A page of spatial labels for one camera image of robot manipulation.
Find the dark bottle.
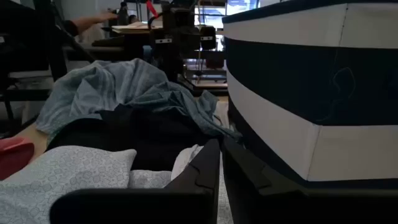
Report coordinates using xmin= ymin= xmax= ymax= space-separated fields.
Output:
xmin=117 ymin=1 xmax=130 ymax=26

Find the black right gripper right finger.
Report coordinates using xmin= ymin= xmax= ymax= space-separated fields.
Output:
xmin=222 ymin=136 xmax=398 ymax=224

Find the black Puma underwear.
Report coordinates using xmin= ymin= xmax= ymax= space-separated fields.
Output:
xmin=46 ymin=104 xmax=224 ymax=172

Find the wooden side table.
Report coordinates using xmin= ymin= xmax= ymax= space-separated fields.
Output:
xmin=111 ymin=21 xmax=163 ymax=35

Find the navy white striped fabric basket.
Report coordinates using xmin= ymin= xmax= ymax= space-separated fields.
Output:
xmin=222 ymin=0 xmax=398 ymax=189

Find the white patterned cloth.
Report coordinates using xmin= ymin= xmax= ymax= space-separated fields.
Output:
xmin=0 ymin=143 xmax=234 ymax=224

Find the person's forearm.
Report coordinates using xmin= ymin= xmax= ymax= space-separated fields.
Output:
xmin=63 ymin=11 xmax=118 ymax=35

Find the blue plaid shirt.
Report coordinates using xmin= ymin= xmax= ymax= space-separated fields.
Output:
xmin=35 ymin=58 xmax=243 ymax=141

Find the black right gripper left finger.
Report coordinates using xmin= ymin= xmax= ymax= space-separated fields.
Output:
xmin=49 ymin=138 xmax=221 ymax=224

